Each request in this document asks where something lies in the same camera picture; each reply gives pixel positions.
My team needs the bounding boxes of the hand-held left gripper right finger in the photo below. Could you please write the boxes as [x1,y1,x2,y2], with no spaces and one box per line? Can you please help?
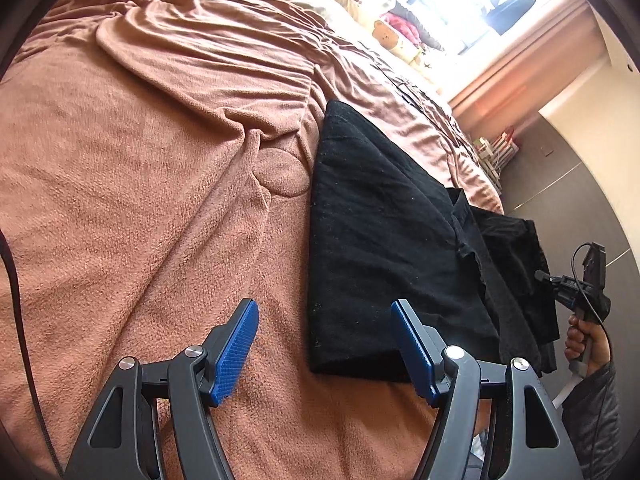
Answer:
[391,300,583,480]

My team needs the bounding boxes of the black pants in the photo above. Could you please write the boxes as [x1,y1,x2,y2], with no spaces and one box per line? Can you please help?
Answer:
[306,100,561,386]

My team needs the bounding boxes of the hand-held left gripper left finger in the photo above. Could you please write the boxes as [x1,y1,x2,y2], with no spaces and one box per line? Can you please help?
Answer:
[65,298,261,480]

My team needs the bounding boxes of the red cloth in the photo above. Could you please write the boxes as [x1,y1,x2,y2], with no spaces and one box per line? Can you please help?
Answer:
[384,10,422,43]

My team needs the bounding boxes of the brown fleece blanket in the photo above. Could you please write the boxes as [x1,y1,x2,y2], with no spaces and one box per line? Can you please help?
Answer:
[0,0,506,480]

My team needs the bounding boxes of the bear printed pillow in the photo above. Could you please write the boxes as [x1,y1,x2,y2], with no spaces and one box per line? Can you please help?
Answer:
[350,0,443,68]

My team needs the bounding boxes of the person's right hand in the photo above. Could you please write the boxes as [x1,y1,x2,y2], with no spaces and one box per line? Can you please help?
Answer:
[564,311,613,377]

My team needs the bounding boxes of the thick black cable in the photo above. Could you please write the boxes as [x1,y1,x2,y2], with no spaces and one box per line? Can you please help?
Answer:
[0,227,67,480]

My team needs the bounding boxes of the black windowsill object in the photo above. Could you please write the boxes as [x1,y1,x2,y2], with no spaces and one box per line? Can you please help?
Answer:
[486,0,537,37]

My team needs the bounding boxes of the person's right forearm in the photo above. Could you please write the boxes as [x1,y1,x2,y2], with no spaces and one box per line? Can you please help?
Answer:
[559,359,624,480]

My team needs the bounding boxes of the thin black cable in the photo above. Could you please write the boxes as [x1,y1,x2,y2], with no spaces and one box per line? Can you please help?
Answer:
[372,57,453,113]

